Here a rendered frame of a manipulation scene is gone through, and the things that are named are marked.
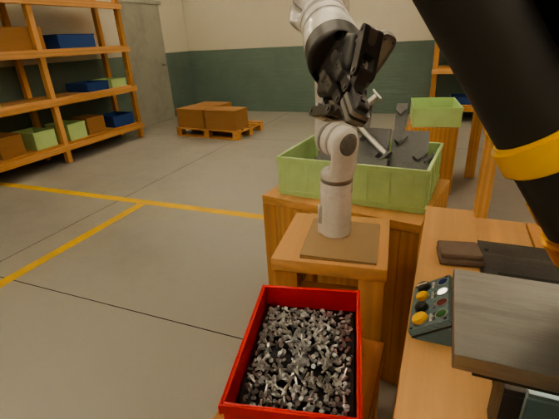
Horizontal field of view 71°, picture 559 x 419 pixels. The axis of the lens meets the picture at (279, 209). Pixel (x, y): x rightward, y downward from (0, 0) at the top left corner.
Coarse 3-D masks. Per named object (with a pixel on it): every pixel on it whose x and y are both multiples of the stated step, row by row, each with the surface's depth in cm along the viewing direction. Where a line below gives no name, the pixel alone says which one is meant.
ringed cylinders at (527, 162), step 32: (416, 0) 17; (448, 0) 16; (480, 0) 16; (512, 0) 16; (448, 32) 17; (480, 32) 16; (512, 32) 16; (544, 32) 16; (448, 64) 18; (480, 64) 17; (512, 64) 16; (544, 64) 16; (480, 96) 17; (512, 96) 16; (544, 96) 16; (512, 128) 17; (544, 128) 16; (512, 160) 18; (544, 160) 17; (544, 192) 18; (544, 224) 19
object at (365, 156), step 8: (368, 120) 173; (368, 128) 172; (376, 128) 171; (376, 136) 171; (384, 136) 169; (360, 144) 174; (368, 144) 172; (384, 144) 169; (360, 152) 173; (368, 152) 172; (360, 160) 168; (368, 160) 166; (376, 160) 165; (384, 160) 163
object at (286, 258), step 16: (304, 224) 128; (384, 224) 125; (288, 240) 118; (304, 240) 118; (384, 240) 115; (272, 256) 110; (288, 256) 110; (384, 256) 107; (304, 272) 108; (320, 272) 107; (336, 272) 106; (352, 272) 104; (368, 272) 103; (384, 272) 102
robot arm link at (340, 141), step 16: (336, 128) 101; (352, 128) 101; (320, 144) 104; (336, 144) 100; (352, 144) 102; (336, 160) 102; (352, 160) 104; (320, 176) 109; (336, 176) 104; (352, 176) 107
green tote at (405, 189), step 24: (312, 144) 194; (432, 144) 172; (288, 168) 164; (312, 168) 158; (360, 168) 148; (384, 168) 144; (432, 168) 142; (288, 192) 168; (312, 192) 163; (360, 192) 153; (384, 192) 148; (408, 192) 144; (432, 192) 157
